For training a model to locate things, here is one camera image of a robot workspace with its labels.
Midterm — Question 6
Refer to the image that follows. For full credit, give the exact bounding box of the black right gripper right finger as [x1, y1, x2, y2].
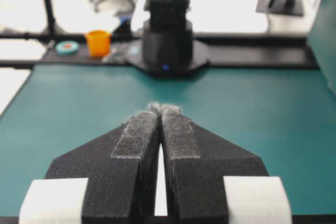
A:
[161, 104, 292, 223]

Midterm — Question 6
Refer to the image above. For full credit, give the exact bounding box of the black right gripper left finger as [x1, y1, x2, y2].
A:
[19, 107, 160, 223]

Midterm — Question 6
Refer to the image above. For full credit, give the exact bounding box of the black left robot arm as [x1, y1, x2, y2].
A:
[126, 0, 209, 76]

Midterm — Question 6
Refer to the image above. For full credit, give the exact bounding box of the teal tape roll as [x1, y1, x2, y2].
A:
[55, 40, 79, 55]

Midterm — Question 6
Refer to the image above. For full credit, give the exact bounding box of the orange plastic cup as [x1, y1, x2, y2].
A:
[85, 30, 111, 58]

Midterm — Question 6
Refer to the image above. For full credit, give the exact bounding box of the black aluminium frame rail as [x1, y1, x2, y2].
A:
[1, 32, 318, 69]

